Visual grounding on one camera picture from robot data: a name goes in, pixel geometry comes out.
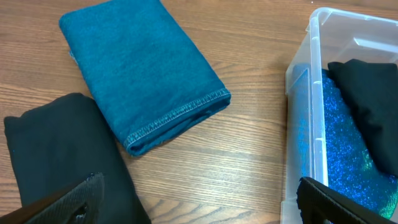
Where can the clear plastic container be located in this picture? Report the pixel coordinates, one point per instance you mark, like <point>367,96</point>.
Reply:
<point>333,35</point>

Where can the teal folded towel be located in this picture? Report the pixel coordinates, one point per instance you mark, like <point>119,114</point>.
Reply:
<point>146,75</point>

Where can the black cloth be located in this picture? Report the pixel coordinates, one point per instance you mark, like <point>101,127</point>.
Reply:
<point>60,143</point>
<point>370,91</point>

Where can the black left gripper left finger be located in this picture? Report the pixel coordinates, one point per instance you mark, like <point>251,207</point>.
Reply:
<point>76,204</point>

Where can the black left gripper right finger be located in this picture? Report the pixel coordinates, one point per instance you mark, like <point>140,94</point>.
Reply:
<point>319,204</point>

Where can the blue glitter cloth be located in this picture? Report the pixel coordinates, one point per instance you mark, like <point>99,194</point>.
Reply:
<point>351,171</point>

